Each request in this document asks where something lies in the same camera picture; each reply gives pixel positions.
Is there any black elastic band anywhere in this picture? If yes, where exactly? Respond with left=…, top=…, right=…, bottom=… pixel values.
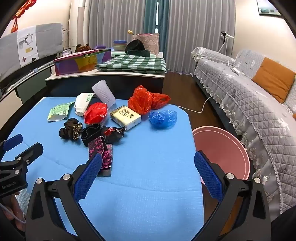
left=81, top=123, right=102, bottom=147

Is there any red knot wall ornament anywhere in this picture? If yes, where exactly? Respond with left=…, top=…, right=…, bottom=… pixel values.
left=10, top=0, right=34, bottom=33

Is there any person's left hand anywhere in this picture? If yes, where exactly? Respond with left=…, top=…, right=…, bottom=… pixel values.
left=5, top=197, right=26, bottom=232

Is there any pink plastic basin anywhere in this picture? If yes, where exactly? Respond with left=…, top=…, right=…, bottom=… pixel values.
left=192, top=126, right=250, bottom=186

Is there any pink lace basket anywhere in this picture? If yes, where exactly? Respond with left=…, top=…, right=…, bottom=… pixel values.
left=132, top=33, right=160, bottom=56

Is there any brown teapot ornament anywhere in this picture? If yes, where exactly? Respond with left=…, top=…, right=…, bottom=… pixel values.
left=74, top=43, right=92, bottom=53

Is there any black and red wrapper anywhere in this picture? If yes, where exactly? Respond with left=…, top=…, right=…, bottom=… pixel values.
left=101, top=126, right=127, bottom=144

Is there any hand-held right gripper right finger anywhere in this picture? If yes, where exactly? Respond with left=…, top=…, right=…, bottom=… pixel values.
left=194, top=151, right=272, bottom=241

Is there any green checked cloth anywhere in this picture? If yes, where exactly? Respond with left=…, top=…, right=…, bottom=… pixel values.
left=95, top=55, right=166, bottom=74

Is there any colourful tin box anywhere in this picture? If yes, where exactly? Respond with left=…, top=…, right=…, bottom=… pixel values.
left=53, top=49, right=112, bottom=76

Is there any orange cushion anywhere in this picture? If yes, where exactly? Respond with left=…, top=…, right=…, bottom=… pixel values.
left=252, top=57, right=296, bottom=104

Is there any large red plastic bag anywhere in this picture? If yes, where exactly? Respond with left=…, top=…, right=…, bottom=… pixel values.
left=128, top=85, right=171, bottom=115

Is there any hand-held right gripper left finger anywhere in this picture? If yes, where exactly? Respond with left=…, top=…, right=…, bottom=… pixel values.
left=25, top=153, right=109, bottom=241

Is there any white rod with blue clip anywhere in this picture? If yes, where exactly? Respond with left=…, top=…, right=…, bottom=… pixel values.
left=0, top=61, right=55, bottom=93

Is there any blue plastic shoe cover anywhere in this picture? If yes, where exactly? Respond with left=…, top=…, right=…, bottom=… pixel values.
left=149, top=110, right=178, bottom=130

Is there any white packet with green print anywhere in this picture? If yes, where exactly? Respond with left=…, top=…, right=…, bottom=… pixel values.
left=74, top=93, right=95, bottom=116

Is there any yellow white tissue pack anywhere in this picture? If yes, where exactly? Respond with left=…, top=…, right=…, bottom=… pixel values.
left=110, top=105, right=142, bottom=131

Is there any grey television dust cover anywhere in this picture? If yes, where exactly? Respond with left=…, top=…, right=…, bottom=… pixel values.
left=0, top=23, right=64, bottom=80

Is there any small red plastic bag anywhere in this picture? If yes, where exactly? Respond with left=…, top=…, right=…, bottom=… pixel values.
left=84, top=103, right=109, bottom=124

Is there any grey curtain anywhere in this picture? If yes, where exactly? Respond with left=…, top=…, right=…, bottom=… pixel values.
left=162, top=0, right=236, bottom=72
left=88, top=0, right=148, bottom=47

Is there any framed wall picture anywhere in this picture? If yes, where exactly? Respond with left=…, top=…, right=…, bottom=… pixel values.
left=257, top=0, right=284, bottom=18

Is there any small photo frame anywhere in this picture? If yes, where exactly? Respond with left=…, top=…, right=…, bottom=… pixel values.
left=57, top=48, right=72, bottom=58

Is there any white stand with black clip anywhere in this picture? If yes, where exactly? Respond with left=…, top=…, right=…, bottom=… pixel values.
left=221, top=31, right=234, bottom=56

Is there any black hat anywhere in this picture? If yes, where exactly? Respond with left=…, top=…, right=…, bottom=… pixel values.
left=125, top=39, right=146, bottom=55

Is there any stack of plastic bowls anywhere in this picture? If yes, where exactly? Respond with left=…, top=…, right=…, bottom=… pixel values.
left=113, top=40, right=128, bottom=51

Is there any television cabinet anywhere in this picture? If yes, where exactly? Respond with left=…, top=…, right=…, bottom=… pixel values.
left=0, top=56, right=58, bottom=105

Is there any black packet with pink print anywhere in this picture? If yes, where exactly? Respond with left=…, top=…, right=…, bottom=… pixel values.
left=97, top=144, right=114, bottom=177
left=88, top=137, right=108, bottom=163

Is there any white topped coffee table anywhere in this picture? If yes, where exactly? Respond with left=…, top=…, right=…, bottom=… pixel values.
left=45, top=52, right=166, bottom=100

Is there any sofa with grey quilted cover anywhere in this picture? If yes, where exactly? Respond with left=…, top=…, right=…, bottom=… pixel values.
left=191, top=46, right=296, bottom=216

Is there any white power cable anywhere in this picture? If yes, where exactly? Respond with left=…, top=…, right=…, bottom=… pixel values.
left=177, top=58, right=234, bottom=113

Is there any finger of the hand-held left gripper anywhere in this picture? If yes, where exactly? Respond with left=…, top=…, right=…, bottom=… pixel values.
left=0, top=134, right=23, bottom=153
left=9, top=142, right=44, bottom=173

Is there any black and gold scrunchie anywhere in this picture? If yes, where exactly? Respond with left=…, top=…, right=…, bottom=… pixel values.
left=59, top=118, right=83, bottom=141

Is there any white standing air conditioner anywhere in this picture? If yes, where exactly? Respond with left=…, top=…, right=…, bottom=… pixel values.
left=76, top=0, right=89, bottom=47

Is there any dark green tray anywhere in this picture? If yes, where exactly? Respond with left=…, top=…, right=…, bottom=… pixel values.
left=127, top=49, right=151, bottom=57

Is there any teal curtain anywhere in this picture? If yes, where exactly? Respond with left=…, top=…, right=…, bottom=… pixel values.
left=144, top=0, right=170, bottom=70

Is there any green snack packet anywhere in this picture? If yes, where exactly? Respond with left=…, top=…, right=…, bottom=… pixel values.
left=47, top=102, right=73, bottom=121

